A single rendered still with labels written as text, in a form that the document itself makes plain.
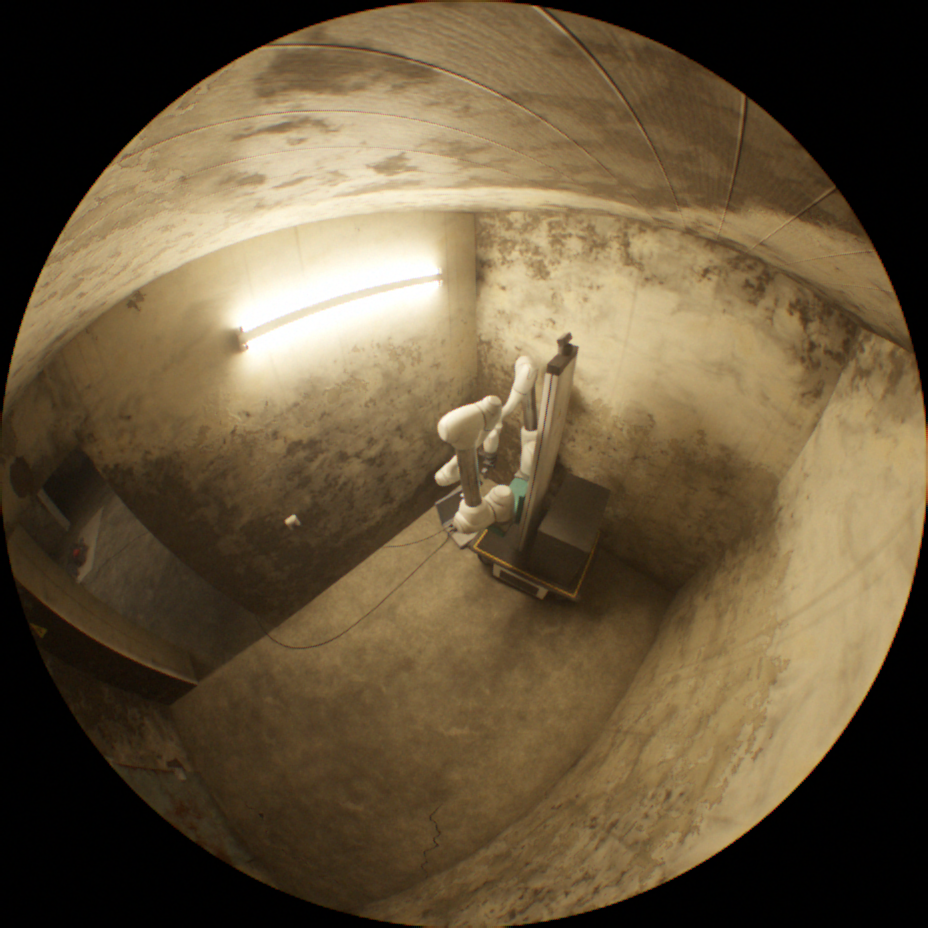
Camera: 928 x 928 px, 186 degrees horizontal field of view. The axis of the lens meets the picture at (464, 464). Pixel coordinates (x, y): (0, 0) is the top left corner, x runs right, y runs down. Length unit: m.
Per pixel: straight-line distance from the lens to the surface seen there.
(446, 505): 2.58
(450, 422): 1.24
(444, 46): 0.39
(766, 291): 1.73
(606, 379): 1.88
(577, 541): 1.73
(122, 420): 1.63
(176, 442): 1.62
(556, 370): 1.22
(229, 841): 3.37
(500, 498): 1.64
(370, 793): 2.52
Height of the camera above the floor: 2.25
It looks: 43 degrees down
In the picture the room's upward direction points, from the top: 2 degrees counter-clockwise
